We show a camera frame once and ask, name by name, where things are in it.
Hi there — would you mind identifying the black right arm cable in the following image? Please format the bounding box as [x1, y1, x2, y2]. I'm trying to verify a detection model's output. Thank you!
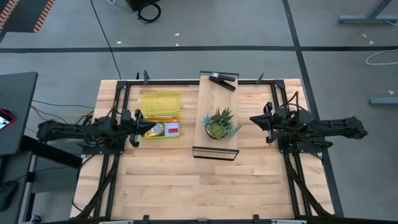
[281, 91, 301, 113]

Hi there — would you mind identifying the black orange-striped floor mat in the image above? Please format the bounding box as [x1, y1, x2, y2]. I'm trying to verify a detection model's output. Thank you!
[0, 0, 56, 34]

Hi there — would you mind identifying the potted succulent plant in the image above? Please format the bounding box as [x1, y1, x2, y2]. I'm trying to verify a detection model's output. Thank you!
[201, 107, 242, 141]

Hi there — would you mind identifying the white floor cable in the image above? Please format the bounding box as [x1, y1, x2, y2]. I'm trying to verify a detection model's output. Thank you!
[365, 49, 398, 66]

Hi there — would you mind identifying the black stapler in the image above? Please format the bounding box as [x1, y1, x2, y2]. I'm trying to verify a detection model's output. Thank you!
[208, 72, 236, 92]

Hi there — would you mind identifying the wooden shelf riser black frame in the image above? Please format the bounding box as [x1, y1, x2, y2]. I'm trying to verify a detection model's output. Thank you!
[192, 70, 240, 162]

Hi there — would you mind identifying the grey desk base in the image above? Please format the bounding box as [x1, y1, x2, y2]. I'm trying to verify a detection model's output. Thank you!
[338, 0, 398, 26]

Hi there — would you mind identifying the black coiled floor cable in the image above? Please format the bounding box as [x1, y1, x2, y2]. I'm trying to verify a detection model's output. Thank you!
[137, 2, 162, 24]

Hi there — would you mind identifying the black metal table frame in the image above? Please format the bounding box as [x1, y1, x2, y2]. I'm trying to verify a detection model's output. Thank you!
[74, 79, 335, 220]

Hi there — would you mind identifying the grey desk foot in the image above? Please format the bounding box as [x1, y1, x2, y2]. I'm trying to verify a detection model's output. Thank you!
[369, 96, 398, 106]

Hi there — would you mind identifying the crayon box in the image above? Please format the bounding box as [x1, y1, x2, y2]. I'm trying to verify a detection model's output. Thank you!
[143, 123, 165, 138]

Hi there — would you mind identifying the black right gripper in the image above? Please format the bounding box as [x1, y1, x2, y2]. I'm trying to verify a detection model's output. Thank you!
[249, 102, 282, 144]

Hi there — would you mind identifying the pale blue sticky note pad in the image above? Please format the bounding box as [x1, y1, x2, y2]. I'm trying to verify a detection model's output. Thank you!
[164, 121, 180, 137]

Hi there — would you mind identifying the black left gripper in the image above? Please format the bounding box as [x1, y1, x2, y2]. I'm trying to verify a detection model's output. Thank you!
[120, 109, 157, 147]

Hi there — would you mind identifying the yellow floor cable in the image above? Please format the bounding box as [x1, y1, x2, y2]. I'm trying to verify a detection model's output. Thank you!
[30, 105, 95, 121]

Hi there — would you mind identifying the dark grey side desk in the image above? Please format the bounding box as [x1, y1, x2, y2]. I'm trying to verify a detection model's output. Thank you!
[0, 72, 39, 156]

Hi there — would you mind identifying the yellow transparent pencil case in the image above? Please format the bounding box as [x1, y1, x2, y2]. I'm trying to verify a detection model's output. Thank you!
[140, 92, 181, 140]

